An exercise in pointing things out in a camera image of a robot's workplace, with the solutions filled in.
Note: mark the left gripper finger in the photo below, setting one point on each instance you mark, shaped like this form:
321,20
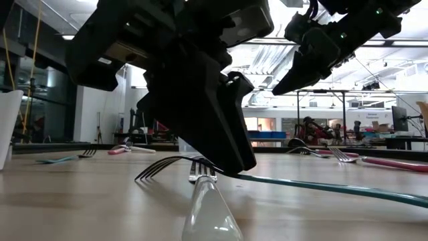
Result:
197,107
245,134

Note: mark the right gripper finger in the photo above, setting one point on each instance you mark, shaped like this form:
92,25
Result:
299,68
309,80

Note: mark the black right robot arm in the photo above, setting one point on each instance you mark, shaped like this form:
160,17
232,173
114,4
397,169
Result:
368,20

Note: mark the blue storage crates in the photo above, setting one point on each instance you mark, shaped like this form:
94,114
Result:
267,135

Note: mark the black dome-shaped object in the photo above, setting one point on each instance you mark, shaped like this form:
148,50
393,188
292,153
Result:
297,143

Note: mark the person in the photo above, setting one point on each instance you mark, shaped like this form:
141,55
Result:
316,132

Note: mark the black ceiling track lights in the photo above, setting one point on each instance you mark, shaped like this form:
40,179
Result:
371,86

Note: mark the black overhead light bar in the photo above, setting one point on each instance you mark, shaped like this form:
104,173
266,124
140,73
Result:
388,43

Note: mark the black background desk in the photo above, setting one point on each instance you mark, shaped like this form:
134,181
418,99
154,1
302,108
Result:
133,138

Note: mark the brown cardboard box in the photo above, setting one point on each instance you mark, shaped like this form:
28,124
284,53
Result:
381,126

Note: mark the black computer monitor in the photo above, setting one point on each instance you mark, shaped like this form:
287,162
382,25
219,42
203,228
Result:
399,118

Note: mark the thin black tripod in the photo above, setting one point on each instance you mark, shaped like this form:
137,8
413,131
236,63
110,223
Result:
99,134

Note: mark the white plastic bin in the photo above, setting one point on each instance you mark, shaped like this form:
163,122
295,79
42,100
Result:
8,127

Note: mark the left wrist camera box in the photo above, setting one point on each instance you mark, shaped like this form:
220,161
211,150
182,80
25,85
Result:
247,26

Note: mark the black metal rig frame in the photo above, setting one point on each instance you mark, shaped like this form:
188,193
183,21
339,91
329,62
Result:
343,114

